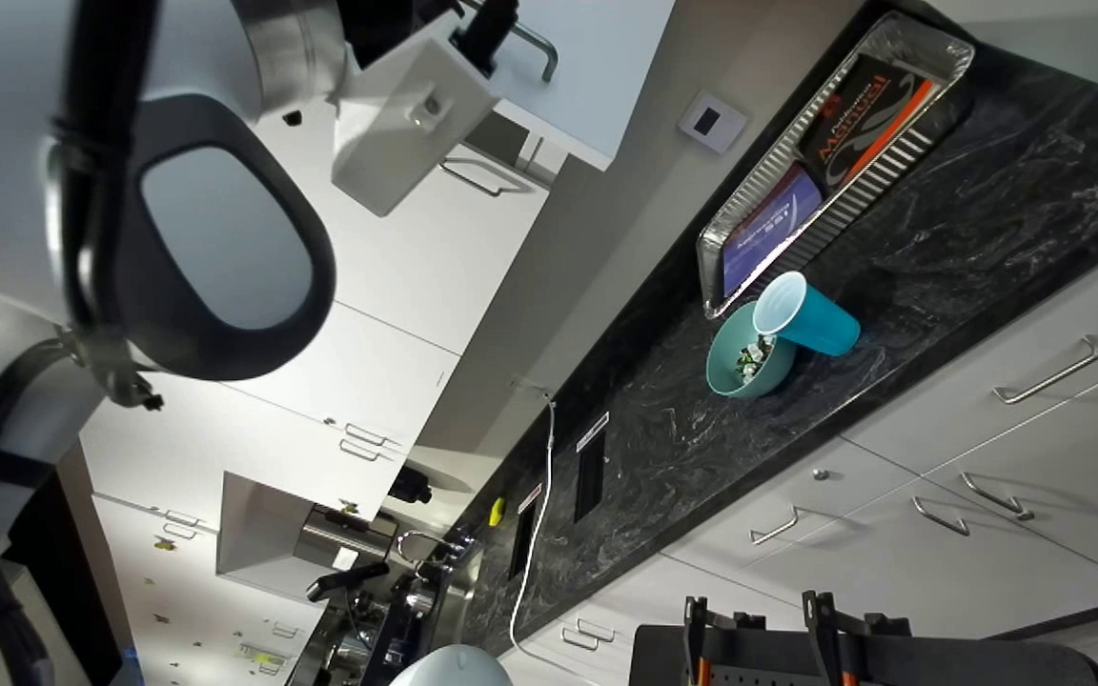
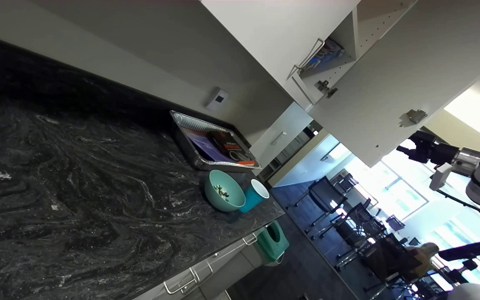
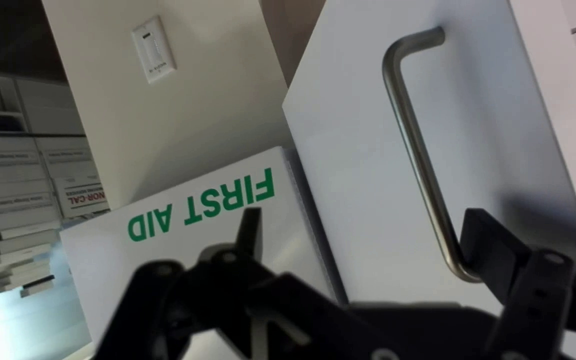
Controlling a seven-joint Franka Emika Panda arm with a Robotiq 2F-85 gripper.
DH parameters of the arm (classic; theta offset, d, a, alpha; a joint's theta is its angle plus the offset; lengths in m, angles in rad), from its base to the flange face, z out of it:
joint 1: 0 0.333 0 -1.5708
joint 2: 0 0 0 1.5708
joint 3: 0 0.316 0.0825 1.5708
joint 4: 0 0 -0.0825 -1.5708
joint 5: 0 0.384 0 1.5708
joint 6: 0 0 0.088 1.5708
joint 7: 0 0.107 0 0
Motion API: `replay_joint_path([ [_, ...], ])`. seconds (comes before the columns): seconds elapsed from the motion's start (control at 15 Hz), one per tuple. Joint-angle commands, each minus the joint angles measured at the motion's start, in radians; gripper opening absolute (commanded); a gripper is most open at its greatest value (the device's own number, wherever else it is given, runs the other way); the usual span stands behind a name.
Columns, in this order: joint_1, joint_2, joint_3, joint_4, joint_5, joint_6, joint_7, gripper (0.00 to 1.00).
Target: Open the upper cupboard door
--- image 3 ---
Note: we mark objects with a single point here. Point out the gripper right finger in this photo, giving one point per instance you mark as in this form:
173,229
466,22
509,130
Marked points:
533,295

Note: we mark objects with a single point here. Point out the white cupboard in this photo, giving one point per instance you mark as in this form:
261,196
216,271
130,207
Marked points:
348,150

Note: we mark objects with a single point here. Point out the white cupboard door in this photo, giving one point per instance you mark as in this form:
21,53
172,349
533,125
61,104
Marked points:
488,130

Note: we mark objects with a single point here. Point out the grey shelf unit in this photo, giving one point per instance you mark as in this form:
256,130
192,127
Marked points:
43,107

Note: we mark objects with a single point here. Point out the white wall switch plate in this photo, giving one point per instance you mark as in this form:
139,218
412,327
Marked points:
153,50

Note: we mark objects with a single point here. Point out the stack of white storage boxes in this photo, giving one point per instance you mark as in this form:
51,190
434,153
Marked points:
15,195

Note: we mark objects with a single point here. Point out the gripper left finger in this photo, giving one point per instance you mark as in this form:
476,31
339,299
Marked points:
228,295

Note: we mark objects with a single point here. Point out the white first aid box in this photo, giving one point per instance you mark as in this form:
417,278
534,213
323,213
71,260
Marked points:
118,270

